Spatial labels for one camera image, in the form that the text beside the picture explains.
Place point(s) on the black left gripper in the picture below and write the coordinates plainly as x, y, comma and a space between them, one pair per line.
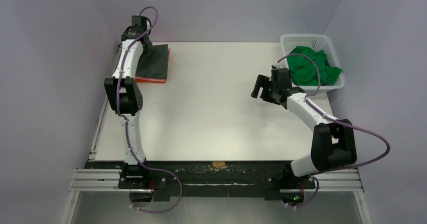
145, 49

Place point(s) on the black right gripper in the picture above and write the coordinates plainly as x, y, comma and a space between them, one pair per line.
262, 90

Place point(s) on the dark grey t shirt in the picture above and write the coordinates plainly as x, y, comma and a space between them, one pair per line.
153, 64

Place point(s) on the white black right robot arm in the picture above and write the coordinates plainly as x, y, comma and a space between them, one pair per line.
333, 143

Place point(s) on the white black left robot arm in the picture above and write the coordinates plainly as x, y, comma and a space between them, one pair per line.
126, 100

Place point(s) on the green t shirt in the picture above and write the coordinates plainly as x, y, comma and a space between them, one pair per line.
308, 68

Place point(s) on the folded orange t shirt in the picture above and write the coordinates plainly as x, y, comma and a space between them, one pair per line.
156, 81

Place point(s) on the blue t shirt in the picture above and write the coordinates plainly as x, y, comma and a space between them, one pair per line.
327, 63

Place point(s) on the brown tape piece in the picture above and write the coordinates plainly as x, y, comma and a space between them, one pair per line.
218, 164

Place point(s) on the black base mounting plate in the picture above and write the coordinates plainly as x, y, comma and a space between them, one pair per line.
162, 180

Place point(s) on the aluminium frame rail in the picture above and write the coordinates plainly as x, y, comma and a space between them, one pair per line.
336, 181

